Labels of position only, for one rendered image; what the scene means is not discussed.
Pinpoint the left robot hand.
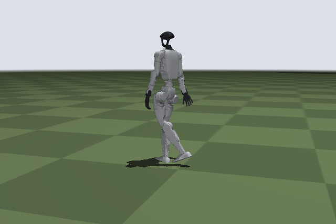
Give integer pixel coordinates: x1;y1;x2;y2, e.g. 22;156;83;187
145;90;152;110

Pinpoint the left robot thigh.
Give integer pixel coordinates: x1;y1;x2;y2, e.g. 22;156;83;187
153;91;173;129

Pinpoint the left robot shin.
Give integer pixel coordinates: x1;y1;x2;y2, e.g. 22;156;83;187
161;123;185;154

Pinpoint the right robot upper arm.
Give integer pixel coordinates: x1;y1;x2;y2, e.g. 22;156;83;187
178;52;183;77

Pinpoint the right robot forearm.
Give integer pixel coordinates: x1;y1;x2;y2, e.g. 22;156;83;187
178;75;186;93

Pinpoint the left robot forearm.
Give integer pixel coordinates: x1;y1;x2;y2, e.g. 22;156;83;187
146;70;157;94

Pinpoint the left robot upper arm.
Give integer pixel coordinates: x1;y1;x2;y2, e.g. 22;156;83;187
154;51;164;77

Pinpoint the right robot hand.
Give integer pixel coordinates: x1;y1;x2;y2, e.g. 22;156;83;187
182;88;193;106

